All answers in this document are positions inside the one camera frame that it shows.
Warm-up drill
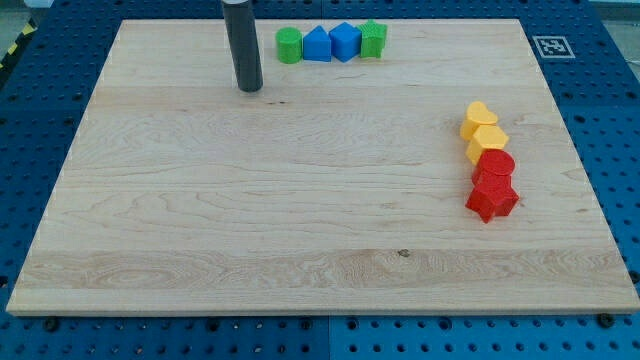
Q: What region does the yellow heart block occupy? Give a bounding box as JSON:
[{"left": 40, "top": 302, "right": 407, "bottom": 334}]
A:
[{"left": 459, "top": 101, "right": 499, "bottom": 141}]

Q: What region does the yellow hexagon block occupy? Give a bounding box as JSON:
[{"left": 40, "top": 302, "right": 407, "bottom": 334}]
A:
[{"left": 465, "top": 125, "right": 509, "bottom": 165}]

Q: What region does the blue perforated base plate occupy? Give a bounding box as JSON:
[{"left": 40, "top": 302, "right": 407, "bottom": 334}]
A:
[{"left": 1, "top": 1, "right": 639, "bottom": 359}]

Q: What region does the red star block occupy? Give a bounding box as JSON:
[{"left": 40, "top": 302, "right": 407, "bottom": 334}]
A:
[{"left": 465, "top": 174, "right": 520, "bottom": 223}]

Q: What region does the blue cube block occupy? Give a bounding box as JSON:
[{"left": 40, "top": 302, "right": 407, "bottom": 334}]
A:
[{"left": 329, "top": 22, "right": 362, "bottom": 62}]

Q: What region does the black yellow hazard tape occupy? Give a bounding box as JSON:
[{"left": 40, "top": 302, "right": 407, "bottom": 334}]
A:
[{"left": 1, "top": 18, "right": 38, "bottom": 72}]

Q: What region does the light wooden board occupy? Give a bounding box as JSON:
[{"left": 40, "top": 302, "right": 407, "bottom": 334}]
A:
[{"left": 7, "top": 19, "right": 639, "bottom": 316}]

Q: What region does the blue house-shaped block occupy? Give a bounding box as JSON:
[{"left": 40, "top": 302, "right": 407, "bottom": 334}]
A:
[{"left": 303, "top": 25, "right": 332, "bottom": 62}]

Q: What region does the green cylinder block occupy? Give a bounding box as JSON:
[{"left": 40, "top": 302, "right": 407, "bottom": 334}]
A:
[{"left": 275, "top": 27, "right": 303, "bottom": 64}]

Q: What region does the red cylinder block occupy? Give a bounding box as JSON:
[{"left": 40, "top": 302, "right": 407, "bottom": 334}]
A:
[{"left": 471, "top": 149, "right": 516, "bottom": 185}]

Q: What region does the green star block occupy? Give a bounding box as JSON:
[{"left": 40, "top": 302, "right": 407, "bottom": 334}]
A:
[{"left": 356, "top": 19, "right": 388, "bottom": 59}]

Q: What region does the white fiducial marker tag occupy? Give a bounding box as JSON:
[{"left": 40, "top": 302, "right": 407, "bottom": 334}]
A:
[{"left": 532, "top": 35, "right": 575, "bottom": 60}]

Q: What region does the dark grey cylindrical robot stylus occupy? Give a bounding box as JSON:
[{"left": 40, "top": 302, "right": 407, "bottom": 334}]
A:
[{"left": 221, "top": 0, "right": 263, "bottom": 93}]

